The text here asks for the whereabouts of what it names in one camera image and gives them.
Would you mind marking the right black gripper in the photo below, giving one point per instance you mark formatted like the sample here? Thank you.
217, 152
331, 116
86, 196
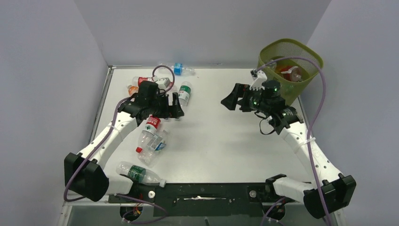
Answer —
230, 101

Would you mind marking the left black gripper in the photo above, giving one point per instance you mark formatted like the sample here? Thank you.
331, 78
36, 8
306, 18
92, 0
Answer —
173, 111

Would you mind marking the orange drink bottle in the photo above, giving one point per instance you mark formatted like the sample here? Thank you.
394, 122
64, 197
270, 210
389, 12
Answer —
132, 89

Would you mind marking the amber tea bottle red label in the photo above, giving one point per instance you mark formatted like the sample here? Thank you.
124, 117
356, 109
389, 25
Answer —
290, 73

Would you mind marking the clear water bottle blue cap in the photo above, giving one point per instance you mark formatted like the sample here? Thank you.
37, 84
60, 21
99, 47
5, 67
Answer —
272, 65

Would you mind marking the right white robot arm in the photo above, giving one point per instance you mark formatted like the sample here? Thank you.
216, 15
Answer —
331, 190

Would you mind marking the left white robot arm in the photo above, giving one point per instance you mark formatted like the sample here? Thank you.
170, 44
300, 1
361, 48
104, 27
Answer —
84, 171

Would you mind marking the green mesh waste bin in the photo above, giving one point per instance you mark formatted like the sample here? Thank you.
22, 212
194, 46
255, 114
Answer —
290, 48

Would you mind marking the crushed clear bottle white cap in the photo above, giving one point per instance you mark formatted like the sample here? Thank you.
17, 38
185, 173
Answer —
153, 147

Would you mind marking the clear bottle blue label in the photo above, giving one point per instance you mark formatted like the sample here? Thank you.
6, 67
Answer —
179, 69

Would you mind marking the clear bottle red label top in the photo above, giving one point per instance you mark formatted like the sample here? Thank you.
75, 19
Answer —
136, 81

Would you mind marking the clear bottle red label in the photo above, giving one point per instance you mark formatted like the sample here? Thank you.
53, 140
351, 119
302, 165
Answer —
136, 81
148, 132

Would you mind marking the clear bottle red label left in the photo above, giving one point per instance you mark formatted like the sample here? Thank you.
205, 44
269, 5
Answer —
148, 132

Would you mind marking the clear bottle dark green label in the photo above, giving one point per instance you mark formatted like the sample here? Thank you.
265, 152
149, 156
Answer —
139, 174

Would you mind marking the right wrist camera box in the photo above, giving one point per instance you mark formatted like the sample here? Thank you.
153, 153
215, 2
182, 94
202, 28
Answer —
259, 77

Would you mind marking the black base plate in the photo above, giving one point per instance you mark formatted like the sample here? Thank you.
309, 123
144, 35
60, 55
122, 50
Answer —
204, 200

